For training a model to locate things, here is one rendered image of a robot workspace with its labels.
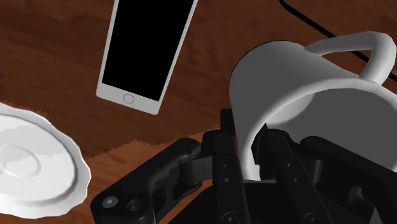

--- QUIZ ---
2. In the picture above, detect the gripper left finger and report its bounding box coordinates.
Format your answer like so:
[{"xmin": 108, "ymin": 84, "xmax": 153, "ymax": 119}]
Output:
[{"xmin": 90, "ymin": 108, "xmax": 251, "ymax": 224}]

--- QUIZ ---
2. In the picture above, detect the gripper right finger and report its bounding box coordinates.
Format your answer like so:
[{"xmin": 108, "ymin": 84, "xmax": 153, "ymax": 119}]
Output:
[{"xmin": 253, "ymin": 123, "xmax": 397, "ymax": 224}]

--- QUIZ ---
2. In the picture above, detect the white mug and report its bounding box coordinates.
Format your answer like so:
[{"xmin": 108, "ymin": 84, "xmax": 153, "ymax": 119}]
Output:
[{"xmin": 228, "ymin": 31, "xmax": 397, "ymax": 181}]

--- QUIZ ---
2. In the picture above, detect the white smartphone with black screen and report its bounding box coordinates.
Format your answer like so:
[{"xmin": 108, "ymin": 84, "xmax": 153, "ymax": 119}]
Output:
[{"xmin": 95, "ymin": 0, "xmax": 199, "ymax": 116}]

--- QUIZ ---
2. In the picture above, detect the white scalloped plate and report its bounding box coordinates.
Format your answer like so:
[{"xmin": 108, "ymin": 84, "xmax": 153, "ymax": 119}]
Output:
[{"xmin": 0, "ymin": 101, "xmax": 92, "ymax": 220}]

